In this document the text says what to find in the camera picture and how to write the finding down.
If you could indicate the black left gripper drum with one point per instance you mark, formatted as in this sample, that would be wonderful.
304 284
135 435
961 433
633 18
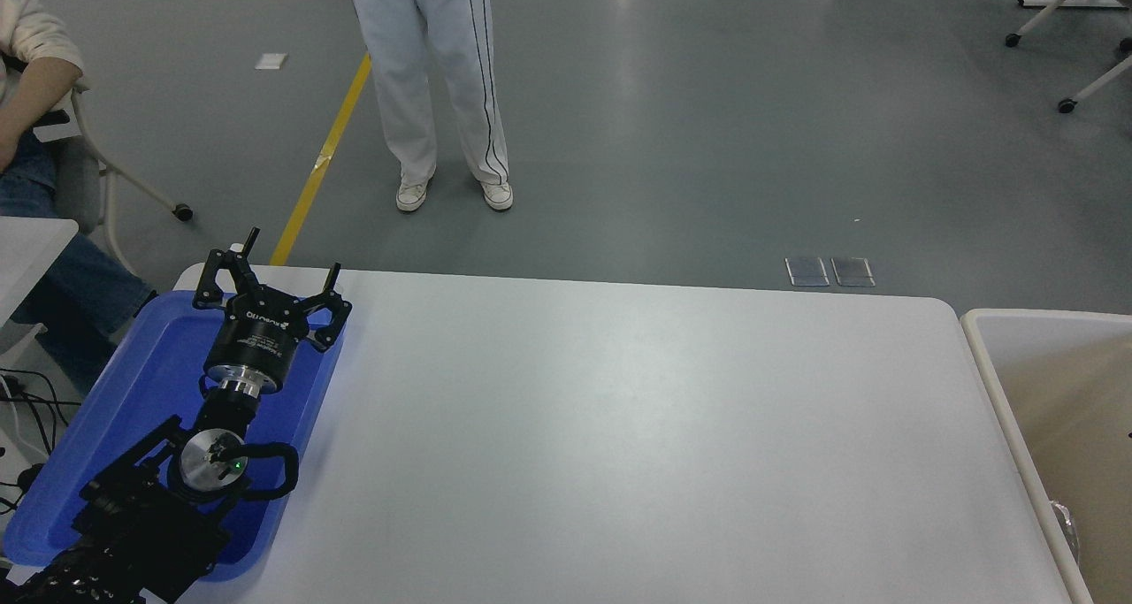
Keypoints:
252 339

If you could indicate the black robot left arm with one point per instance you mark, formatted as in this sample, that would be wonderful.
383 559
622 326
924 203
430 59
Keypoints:
141 524

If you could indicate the seated person's hand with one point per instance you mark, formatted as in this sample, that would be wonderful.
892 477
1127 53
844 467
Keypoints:
4 155

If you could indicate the blue plastic tray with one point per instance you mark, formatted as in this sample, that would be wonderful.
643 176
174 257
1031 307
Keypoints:
150 383

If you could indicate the grey wheeled chair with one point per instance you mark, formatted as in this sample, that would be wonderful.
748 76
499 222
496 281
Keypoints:
75 184

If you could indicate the standing person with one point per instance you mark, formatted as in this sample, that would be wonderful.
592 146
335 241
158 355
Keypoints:
407 64

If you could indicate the seated person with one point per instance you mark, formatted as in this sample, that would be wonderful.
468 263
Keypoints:
35 47

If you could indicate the clear floor plate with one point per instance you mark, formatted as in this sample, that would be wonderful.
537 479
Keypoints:
807 271
853 271

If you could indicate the large pale bin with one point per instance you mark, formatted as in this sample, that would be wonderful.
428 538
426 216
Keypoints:
1074 409

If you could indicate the crumpled silver foil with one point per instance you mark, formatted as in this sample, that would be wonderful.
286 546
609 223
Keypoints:
1066 529

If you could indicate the white wheeled chair base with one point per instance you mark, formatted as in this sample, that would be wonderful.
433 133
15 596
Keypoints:
1061 2

